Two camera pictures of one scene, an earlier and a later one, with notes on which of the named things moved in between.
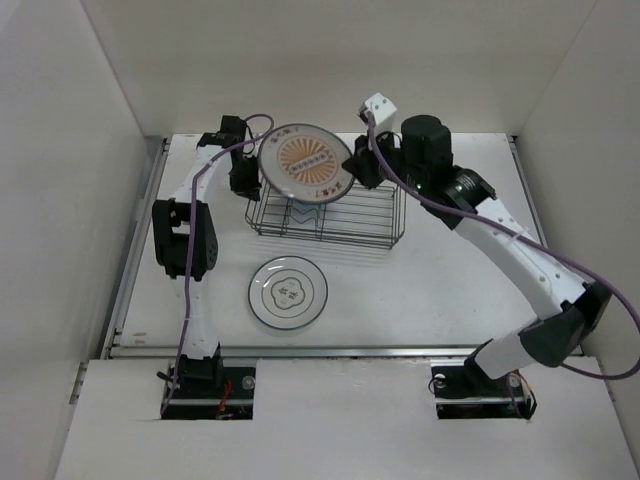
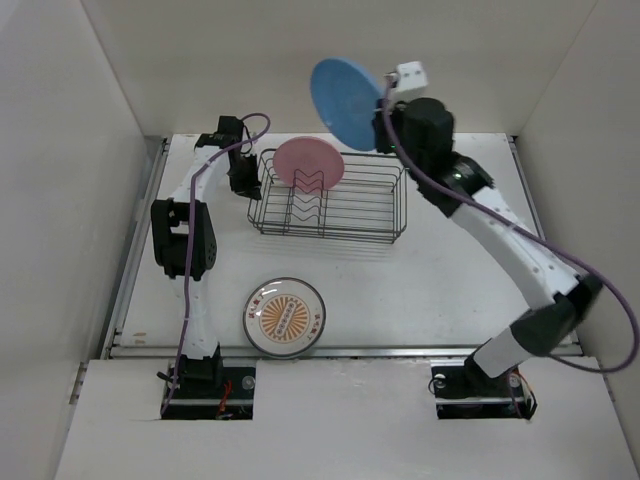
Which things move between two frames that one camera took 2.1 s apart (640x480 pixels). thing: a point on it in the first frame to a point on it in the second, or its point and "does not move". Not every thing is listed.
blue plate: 311,205 to 345,95
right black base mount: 463,390 does not move
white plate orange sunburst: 303,162 to 284,316
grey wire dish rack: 373,216 does not move
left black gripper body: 244,178 does not move
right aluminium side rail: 532,201 does not move
